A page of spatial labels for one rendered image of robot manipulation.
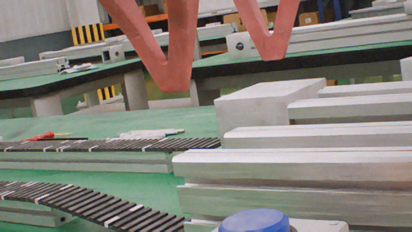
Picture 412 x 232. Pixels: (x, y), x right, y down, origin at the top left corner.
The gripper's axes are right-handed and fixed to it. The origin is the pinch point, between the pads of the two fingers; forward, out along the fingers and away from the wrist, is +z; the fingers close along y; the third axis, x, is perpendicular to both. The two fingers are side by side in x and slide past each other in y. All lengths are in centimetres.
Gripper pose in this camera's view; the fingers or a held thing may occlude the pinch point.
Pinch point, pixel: (228, 58)
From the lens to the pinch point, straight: 32.9
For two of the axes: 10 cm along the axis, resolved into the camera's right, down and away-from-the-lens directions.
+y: 5.6, -2.3, 7.9
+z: 1.7, 9.7, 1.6
